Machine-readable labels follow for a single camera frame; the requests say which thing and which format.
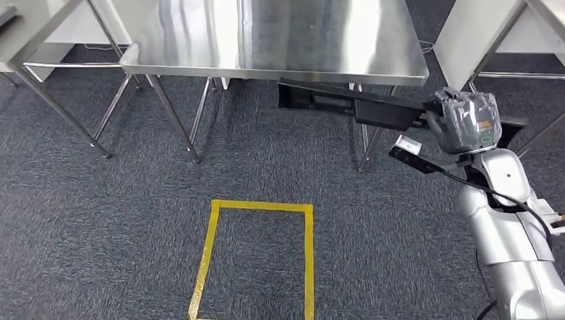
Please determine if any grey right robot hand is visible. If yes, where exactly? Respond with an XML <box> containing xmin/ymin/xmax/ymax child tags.
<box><xmin>424</xmin><ymin>86</ymin><xmax>504</xmax><ymax>155</ymax></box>

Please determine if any black plastic bracket plate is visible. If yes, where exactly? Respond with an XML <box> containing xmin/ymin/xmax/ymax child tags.
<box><xmin>278</xmin><ymin>78</ymin><xmax>529</xmax><ymax>151</ymax></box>

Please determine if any steel workbench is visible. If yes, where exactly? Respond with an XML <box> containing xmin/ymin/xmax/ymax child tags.
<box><xmin>468</xmin><ymin>0</ymin><xmax>565</xmax><ymax>159</ymax></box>
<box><xmin>0</xmin><ymin>0</ymin><xmax>113</xmax><ymax>160</ymax></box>
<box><xmin>90</xmin><ymin>0</ymin><xmax>430</xmax><ymax>174</ymax></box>

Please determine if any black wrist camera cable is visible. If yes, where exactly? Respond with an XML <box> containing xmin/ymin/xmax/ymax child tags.
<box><xmin>434</xmin><ymin>167</ymin><xmax>555</xmax><ymax>243</ymax></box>

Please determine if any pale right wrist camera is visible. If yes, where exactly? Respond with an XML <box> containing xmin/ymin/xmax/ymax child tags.
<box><xmin>388</xmin><ymin>134</ymin><xmax>471</xmax><ymax>175</ymax></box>

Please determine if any thick black cable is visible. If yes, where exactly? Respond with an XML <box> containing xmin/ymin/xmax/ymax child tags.
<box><xmin>474</xmin><ymin>300</ymin><xmax>499</xmax><ymax>320</ymax></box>

